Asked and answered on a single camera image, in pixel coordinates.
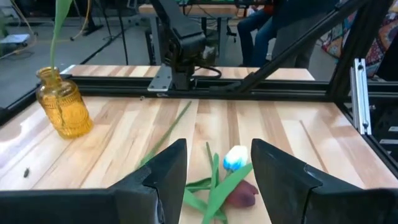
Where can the amber glass vase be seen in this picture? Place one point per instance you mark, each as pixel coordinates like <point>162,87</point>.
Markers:
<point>66,109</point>

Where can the dark red tulips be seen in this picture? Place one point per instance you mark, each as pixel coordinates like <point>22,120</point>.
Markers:
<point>280,88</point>

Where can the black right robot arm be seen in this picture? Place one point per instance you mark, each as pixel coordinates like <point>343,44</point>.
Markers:
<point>183,37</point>

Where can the wooden background table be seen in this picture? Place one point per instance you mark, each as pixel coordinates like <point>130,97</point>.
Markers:
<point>192,9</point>

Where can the colourful patterned cloth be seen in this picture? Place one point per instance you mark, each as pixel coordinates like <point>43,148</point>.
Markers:
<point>382,34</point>

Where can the silver aluminium bracket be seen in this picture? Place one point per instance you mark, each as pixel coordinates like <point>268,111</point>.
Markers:
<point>360,99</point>

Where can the dark red tulip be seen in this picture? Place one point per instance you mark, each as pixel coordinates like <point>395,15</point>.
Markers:
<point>244,194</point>

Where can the small black debris piece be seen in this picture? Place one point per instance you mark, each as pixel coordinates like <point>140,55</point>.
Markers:
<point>26,172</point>

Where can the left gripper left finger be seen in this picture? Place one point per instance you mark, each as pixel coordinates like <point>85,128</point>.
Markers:
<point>149,199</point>

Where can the white and blue tulip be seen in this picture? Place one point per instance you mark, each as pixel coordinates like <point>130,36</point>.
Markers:
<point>60,12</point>
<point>164,134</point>
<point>235,157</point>

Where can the white flat object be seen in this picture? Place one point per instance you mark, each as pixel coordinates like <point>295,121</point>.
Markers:
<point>15,39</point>

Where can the black stand pole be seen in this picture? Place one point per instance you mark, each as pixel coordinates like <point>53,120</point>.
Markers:
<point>123,34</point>

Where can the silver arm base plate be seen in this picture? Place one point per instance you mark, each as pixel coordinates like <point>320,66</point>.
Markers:
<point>161,81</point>

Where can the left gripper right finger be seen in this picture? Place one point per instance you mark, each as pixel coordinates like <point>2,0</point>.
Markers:
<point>289,193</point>

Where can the person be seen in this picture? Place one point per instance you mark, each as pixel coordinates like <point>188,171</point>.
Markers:
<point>255,37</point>
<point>295,37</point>

